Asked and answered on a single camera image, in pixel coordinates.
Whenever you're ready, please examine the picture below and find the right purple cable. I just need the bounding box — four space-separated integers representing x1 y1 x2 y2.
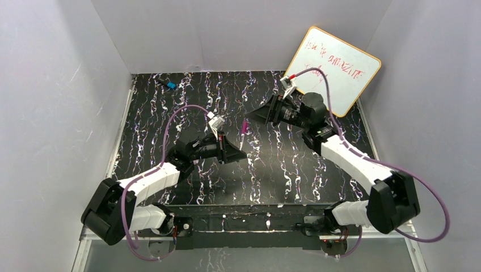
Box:
293 67 450 258

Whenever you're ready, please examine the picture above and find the white pen green tip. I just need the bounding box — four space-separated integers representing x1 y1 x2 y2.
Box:
239 133 245 150

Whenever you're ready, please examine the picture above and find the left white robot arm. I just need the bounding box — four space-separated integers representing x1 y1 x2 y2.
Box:
81 131 247 245

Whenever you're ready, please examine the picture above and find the purple cable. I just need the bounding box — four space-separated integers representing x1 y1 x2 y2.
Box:
293 67 450 258
120 104 211 262

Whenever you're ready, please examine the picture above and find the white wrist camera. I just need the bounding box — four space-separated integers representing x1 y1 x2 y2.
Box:
280 74 297 99
207 112 225 137

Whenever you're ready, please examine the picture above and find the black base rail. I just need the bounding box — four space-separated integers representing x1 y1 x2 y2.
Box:
81 202 384 252

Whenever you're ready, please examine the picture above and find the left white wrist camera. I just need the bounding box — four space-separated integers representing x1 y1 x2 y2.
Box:
207 112 225 137

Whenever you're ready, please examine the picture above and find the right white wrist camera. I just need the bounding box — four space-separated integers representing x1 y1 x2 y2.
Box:
280 74 297 99

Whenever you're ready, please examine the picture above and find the blue capped black marker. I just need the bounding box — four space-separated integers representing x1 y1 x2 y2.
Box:
158 79 177 90

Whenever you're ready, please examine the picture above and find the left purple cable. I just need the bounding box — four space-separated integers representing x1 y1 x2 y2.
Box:
120 104 211 262

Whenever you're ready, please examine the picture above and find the white whiteboard orange frame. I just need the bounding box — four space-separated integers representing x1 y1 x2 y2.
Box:
285 27 382 117

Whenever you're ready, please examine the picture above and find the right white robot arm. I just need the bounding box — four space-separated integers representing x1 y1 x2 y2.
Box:
246 93 420 234

